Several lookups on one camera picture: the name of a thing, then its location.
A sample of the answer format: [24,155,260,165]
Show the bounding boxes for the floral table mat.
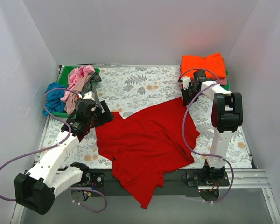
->
[41,66,252,169]

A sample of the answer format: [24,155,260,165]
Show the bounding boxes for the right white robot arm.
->
[178,68,243,186]

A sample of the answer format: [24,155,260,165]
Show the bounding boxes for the folded orange t shirt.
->
[181,53,226,79]

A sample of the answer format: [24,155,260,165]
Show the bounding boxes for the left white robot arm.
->
[14,98,114,215]

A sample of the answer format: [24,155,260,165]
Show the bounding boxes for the green plastic tray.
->
[53,66,100,118]

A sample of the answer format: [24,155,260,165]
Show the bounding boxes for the folded pink t shirt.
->
[179,68,227,85]

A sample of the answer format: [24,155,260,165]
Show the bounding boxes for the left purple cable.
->
[0,87,108,213]

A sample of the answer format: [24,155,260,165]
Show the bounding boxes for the aluminium frame rail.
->
[11,169,280,224]

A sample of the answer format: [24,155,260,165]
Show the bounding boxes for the red t shirt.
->
[95,98,199,209]

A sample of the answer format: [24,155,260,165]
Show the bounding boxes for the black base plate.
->
[84,168,230,197]

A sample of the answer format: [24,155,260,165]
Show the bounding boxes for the grey t shirt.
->
[81,71,102,103]

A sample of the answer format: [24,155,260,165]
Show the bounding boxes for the blue t shirt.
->
[42,82,66,116]

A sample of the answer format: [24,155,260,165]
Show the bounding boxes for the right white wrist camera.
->
[178,76,191,90]

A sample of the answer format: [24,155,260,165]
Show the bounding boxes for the folded green t shirt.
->
[221,70,230,91]

